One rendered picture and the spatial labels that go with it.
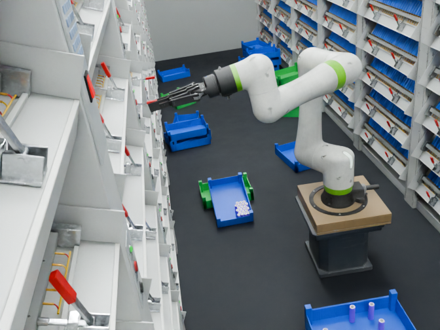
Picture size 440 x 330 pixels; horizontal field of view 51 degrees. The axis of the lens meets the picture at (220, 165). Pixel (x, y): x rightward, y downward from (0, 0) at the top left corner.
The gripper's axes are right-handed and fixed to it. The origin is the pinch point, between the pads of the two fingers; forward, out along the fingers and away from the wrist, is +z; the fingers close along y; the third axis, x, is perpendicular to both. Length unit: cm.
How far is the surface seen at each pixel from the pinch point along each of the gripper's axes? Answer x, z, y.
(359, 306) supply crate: -71, -41, -45
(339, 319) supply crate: -73, -33, -46
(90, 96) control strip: 38, -1, -94
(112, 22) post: 33.9, 1.2, -27.5
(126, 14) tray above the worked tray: 23.6, 3.1, 42.3
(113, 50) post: 27.5, 3.5, -27.4
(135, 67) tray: 2.6, 7.5, 42.3
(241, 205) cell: -94, -17, 63
